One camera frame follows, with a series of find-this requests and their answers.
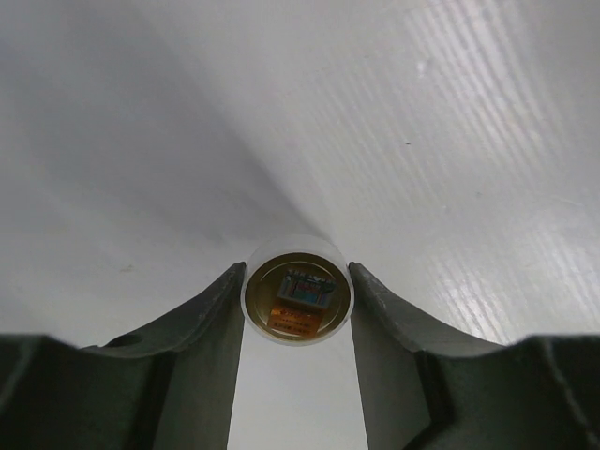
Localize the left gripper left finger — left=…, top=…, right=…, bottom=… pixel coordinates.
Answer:
left=1, top=262, right=246, bottom=449

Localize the white bottle cap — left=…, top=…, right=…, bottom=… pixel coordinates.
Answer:
left=240, top=234, right=354, bottom=347

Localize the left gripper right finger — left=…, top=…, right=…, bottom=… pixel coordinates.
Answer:
left=350, top=263, right=599, bottom=449

